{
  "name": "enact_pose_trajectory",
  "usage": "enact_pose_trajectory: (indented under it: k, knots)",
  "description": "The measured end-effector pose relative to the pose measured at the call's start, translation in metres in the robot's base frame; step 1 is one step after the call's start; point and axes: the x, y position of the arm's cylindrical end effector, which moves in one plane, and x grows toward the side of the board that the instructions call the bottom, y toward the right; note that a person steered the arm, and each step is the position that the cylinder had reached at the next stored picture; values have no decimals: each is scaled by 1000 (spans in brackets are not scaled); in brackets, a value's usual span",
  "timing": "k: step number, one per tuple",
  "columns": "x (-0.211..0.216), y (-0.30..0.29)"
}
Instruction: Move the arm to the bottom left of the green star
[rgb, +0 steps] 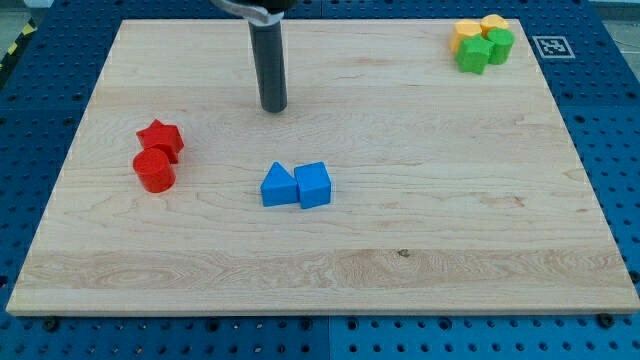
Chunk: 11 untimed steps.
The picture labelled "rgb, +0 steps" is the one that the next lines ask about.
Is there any red cylinder block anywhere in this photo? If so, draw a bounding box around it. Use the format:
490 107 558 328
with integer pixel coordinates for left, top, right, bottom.
132 148 176 193

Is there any yellow block right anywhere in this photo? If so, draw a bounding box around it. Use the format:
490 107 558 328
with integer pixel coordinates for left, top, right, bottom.
480 14 510 37

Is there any fiducial marker tag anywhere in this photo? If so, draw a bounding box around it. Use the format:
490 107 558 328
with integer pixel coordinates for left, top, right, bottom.
532 35 575 59

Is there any black yellow hazard tape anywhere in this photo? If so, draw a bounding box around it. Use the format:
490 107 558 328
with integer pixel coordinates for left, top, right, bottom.
1 18 38 72

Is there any blue cube block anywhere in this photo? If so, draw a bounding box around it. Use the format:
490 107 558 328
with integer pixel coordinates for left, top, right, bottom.
294 162 332 209

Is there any yellow hexagon block left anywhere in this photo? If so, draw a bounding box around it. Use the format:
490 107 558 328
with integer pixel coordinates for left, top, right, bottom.
449 19 482 54

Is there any green cylinder block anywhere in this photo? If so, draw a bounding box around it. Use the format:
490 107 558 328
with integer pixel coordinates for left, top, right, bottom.
487 28 515 65

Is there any green star block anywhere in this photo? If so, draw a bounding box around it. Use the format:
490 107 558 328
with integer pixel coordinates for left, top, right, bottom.
455 35 495 75

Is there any red star block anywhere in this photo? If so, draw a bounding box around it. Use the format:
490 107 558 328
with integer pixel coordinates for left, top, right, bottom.
136 119 184 164

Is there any blue triangle block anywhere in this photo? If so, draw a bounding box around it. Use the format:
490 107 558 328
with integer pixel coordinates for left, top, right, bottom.
260 162 299 207

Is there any wooden board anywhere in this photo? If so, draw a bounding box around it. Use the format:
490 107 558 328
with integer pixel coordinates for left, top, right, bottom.
7 19 639 317

